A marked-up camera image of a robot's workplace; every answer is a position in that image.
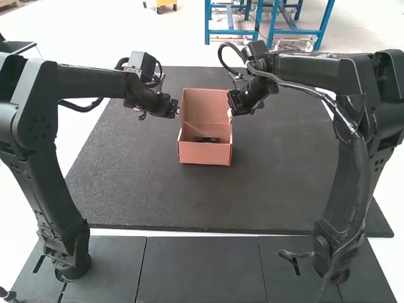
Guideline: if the cardboard box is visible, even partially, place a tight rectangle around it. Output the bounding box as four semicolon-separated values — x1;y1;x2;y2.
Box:
177;87;234;167

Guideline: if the blue metal frame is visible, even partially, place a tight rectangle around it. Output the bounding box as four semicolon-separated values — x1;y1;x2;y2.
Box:
257;0;336;51
204;0;264;45

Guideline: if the black mat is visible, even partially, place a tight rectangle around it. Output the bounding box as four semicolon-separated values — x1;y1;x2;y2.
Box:
64;65;395;238

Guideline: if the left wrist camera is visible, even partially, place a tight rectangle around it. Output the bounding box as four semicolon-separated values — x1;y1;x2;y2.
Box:
124;50;158;83

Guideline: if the yellow cart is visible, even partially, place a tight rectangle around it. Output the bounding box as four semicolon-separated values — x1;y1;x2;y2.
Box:
143;0;179;15

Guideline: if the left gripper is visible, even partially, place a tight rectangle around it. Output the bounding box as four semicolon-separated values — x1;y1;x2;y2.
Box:
140;90;181;120

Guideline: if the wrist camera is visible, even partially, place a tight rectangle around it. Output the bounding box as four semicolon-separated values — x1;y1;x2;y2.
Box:
241;40;270;61
124;50;158;83

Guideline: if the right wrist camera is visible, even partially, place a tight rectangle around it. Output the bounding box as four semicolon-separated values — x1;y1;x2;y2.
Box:
241;40;270;61

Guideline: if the black clamp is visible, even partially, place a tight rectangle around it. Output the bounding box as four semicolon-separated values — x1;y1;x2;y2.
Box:
0;285;17;303

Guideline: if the black cable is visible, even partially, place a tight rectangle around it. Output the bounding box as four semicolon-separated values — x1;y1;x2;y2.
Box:
59;97;105;114
278;249;316;263
218;42;246;80

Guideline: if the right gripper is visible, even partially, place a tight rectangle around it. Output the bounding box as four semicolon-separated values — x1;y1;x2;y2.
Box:
227;88;265;116

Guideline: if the dark base panel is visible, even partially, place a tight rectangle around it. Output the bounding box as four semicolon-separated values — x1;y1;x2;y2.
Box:
135;235;268;303
258;235;399;303
12;235;148;303

